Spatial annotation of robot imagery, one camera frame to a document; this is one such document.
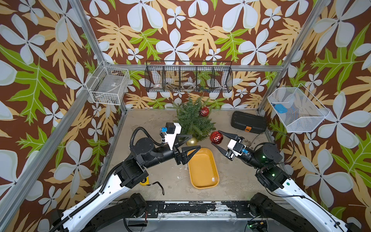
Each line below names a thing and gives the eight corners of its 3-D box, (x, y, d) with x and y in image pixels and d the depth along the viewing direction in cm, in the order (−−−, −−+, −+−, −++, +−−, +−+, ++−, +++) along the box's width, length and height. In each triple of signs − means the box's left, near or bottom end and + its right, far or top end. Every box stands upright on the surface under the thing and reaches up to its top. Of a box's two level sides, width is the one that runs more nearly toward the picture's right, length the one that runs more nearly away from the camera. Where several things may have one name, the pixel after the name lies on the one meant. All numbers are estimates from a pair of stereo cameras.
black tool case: (229, 128, 111) (231, 122, 105) (231, 115, 120) (233, 109, 114) (262, 137, 106) (267, 131, 100) (262, 122, 114) (266, 117, 109)
